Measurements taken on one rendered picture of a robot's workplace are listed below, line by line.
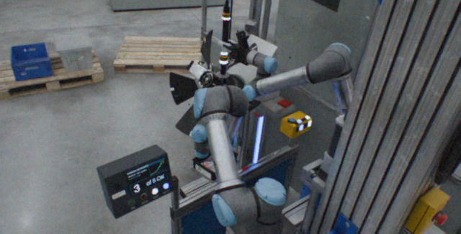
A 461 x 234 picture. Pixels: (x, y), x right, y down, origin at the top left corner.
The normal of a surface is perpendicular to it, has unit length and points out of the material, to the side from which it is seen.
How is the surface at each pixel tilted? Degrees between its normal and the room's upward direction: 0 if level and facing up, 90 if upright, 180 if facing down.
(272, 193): 7
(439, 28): 90
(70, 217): 0
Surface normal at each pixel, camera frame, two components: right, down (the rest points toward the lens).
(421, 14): -0.82, 0.26
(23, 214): 0.07, -0.84
